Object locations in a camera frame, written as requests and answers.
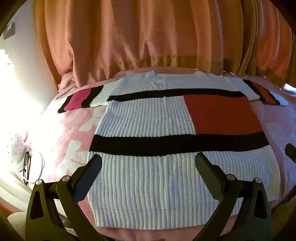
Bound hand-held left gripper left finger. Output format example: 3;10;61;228
25;153;110;241

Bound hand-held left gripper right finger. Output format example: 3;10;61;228
195;152;273;241

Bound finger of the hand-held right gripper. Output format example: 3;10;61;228
285;143;296;164

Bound white red black knit sweater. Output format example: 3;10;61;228
57;70;289;229

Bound pink blanket with white bows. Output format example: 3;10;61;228
23;66;296;241

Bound black-rimmed eyeglasses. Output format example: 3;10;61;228
22;151;32;186

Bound white dotted soft toy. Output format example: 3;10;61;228
8;133;29;163

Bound orange curtain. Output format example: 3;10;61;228
33;0;295;88

